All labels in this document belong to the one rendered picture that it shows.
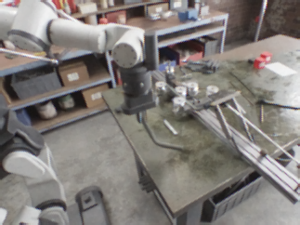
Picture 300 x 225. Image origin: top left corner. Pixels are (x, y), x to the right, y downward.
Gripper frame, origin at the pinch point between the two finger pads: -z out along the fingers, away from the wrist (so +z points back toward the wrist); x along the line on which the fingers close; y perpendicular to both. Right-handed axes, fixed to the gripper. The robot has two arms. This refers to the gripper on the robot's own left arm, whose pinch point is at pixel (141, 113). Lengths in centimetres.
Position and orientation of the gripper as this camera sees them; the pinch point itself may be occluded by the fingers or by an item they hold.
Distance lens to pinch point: 66.1
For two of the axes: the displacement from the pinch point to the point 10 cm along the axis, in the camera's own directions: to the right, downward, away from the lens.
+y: -4.0, -5.5, 7.4
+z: -0.8, -7.8, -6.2
